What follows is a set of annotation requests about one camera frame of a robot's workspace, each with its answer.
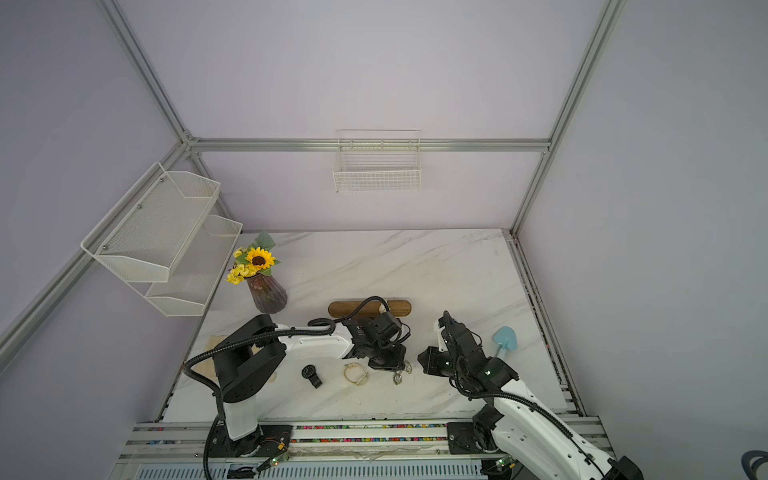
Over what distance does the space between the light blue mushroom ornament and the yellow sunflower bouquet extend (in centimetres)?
71

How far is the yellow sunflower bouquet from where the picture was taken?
80 cm

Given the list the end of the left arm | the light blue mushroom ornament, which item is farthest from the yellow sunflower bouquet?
the light blue mushroom ornament

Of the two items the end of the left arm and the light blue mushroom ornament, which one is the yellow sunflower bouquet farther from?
the light blue mushroom ornament

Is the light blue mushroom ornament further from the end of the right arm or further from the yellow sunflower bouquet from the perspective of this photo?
the yellow sunflower bouquet

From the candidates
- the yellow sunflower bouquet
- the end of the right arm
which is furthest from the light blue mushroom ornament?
the yellow sunflower bouquet

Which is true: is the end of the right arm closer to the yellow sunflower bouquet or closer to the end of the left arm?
the end of the left arm

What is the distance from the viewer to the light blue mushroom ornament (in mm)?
898

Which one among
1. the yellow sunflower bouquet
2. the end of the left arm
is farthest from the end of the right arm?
the yellow sunflower bouquet
